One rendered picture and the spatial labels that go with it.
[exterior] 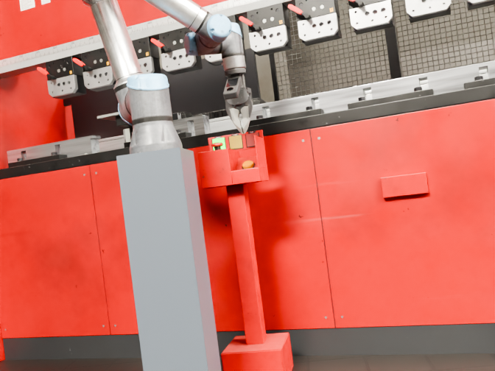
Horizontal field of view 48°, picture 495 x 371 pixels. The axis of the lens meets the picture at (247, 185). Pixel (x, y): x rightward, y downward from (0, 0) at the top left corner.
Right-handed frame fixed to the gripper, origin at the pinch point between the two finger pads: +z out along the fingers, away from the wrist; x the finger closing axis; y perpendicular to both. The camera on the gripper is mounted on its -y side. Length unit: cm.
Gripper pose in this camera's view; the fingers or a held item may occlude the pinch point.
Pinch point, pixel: (242, 129)
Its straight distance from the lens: 185.8
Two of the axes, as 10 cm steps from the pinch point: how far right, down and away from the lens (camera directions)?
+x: -9.7, 1.3, 2.1
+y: 2.0, -1.0, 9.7
